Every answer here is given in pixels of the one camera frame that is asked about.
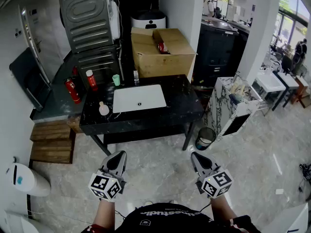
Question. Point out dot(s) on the person's left white shoe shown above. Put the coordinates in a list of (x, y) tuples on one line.
[(148, 203)]

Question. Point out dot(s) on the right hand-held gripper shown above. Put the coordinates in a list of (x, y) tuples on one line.
[(216, 184)]

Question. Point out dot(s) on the red canister in box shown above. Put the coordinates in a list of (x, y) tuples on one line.
[(163, 48)]

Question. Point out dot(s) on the red fire extinguisher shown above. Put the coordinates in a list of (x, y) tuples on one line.
[(74, 91)]

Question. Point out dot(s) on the small clear soap bottle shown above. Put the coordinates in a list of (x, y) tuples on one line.
[(104, 110)]

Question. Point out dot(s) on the grey ribbed metal appliance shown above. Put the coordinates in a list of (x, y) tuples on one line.
[(85, 16)]

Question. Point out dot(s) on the black marble vanity counter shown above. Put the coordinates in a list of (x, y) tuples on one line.
[(179, 101)]

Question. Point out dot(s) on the person's black printed shirt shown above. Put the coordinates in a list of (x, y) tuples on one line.
[(170, 220)]

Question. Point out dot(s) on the black cabinet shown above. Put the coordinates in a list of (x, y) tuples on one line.
[(218, 52)]

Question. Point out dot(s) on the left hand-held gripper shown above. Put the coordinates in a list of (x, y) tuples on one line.
[(104, 184)]

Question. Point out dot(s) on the white curved device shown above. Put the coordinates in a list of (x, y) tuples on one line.
[(22, 223)]

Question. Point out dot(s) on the person's right forearm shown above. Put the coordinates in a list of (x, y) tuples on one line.
[(222, 207)]

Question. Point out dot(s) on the black metal table frame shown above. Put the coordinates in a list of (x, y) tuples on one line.
[(188, 136)]

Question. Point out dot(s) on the white marble veined cabinet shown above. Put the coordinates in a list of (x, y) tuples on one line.
[(221, 110)]

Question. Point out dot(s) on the green plastic cup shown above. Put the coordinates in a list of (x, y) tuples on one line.
[(116, 80)]

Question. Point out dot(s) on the white paper sheet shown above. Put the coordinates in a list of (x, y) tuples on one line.
[(279, 191)]

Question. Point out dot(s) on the red spray can white cap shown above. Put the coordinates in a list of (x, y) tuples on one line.
[(92, 81)]

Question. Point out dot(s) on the black mesh waste bin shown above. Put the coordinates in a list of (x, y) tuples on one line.
[(205, 138)]

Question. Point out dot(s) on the white washbasin on stand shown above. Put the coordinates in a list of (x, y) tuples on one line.
[(268, 82)]

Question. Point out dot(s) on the wooden pallet stack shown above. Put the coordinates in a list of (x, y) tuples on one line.
[(51, 142)]

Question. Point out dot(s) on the small clear glass bottle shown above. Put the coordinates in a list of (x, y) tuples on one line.
[(136, 79)]

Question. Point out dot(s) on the white rectangular sink basin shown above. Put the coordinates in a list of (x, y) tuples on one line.
[(145, 96)]

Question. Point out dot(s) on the large open cardboard box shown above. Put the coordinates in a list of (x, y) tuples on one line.
[(160, 62)]

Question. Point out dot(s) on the white glossy panel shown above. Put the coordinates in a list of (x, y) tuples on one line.
[(295, 221)]

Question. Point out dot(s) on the dark ribbed metal appliance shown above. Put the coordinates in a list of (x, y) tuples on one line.
[(102, 62)]

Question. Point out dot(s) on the dark folding chair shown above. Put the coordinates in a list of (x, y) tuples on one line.
[(26, 76)]

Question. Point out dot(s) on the person's left forearm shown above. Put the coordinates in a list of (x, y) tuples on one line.
[(104, 215)]

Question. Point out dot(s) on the dark stone platform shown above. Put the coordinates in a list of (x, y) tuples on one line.
[(58, 105)]

